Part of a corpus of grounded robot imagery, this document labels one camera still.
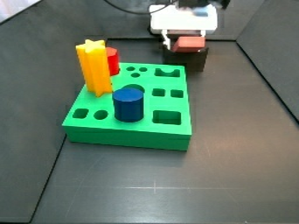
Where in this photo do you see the green shape sorter board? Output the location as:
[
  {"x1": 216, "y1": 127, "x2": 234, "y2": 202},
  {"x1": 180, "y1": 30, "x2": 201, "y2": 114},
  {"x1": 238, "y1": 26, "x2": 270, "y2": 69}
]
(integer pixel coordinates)
[{"x1": 61, "y1": 63, "x2": 192, "y2": 151}]

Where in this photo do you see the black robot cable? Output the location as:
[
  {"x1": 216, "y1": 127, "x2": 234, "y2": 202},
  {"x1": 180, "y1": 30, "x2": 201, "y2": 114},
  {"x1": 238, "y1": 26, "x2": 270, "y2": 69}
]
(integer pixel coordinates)
[{"x1": 103, "y1": 0, "x2": 176, "y2": 16}]

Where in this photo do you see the black curved holder stand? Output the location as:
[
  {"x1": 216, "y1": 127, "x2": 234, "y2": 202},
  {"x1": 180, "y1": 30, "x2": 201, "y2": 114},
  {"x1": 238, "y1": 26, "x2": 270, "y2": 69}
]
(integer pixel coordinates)
[{"x1": 163, "y1": 47, "x2": 209, "y2": 72}]

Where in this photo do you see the blue cylinder block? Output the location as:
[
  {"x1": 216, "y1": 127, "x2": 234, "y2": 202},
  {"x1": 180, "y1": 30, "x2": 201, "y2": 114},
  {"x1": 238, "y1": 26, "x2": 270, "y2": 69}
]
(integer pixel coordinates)
[{"x1": 112, "y1": 87, "x2": 144, "y2": 123}]

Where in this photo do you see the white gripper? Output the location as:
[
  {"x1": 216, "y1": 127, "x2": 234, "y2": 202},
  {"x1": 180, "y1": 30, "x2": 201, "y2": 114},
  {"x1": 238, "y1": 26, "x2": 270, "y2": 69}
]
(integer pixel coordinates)
[{"x1": 148, "y1": 4, "x2": 217, "y2": 50}]

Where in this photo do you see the yellow star prism block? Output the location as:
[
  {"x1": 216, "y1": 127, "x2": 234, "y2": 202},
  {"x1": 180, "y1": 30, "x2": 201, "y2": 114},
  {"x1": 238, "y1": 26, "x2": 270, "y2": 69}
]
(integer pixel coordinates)
[{"x1": 76, "y1": 39, "x2": 112, "y2": 97}]

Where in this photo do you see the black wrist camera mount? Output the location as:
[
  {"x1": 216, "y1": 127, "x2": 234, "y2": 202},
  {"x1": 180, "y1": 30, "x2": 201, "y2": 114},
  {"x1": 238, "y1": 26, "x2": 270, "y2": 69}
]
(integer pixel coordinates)
[{"x1": 176, "y1": 0, "x2": 231, "y2": 17}]

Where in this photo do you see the red double-square U block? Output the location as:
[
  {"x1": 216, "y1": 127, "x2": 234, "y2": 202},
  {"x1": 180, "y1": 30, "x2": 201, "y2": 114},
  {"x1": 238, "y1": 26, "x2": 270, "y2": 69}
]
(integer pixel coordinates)
[{"x1": 172, "y1": 37, "x2": 205, "y2": 53}]

